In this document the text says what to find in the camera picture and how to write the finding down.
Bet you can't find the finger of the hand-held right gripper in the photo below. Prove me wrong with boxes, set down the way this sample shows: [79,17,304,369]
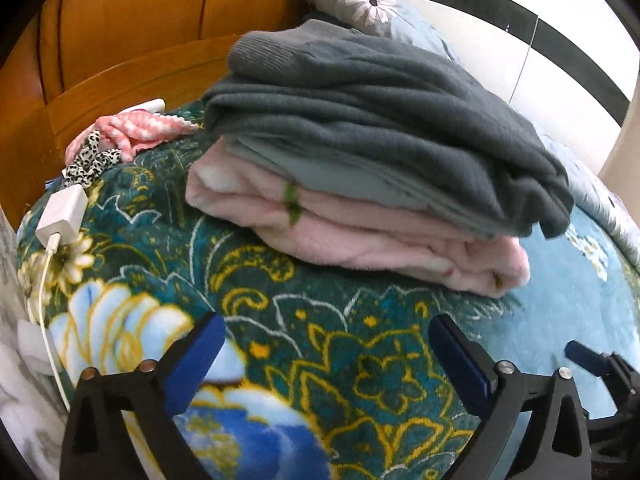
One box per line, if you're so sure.
[565,340,640,413]

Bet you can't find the pink white knit cloth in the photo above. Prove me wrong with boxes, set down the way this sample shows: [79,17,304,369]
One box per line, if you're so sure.
[64,105,201,166]

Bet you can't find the leopard print scrunchie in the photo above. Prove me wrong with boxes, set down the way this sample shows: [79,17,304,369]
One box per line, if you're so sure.
[62,130,123,188]

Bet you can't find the cream door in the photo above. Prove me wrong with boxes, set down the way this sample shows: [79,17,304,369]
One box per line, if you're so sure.
[597,105,640,196]

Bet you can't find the grey knit sweater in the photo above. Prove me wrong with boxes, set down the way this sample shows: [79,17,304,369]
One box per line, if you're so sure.
[202,19,576,240]

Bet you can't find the light blue daisy quilt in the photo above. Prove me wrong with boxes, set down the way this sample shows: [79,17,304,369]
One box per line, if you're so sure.
[299,0,640,281]

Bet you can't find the white cable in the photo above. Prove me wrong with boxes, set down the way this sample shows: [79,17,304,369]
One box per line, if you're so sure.
[37,245,73,411]

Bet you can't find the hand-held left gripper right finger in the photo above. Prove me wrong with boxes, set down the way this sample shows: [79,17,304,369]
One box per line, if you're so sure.
[428,314,593,480]

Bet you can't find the grey green folded garment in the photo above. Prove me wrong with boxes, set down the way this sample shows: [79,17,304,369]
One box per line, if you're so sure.
[225,135,496,241]

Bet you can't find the white wardrobe with black stripe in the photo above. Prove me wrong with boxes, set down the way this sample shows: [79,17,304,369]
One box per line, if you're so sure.
[385,0,640,176]

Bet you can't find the white charger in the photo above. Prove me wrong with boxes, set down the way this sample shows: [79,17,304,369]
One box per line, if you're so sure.
[35,184,90,251]

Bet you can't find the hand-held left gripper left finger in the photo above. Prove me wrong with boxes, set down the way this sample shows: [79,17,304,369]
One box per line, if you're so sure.
[59,311,227,480]

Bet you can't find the wooden headboard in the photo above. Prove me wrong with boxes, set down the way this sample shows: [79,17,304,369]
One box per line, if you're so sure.
[0,0,391,231]

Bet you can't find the green floral blanket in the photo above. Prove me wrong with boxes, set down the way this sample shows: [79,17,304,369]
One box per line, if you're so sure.
[15,97,640,480]

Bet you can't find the pink fleece garment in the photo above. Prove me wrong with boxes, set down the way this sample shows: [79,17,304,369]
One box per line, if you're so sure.
[185,137,531,298]

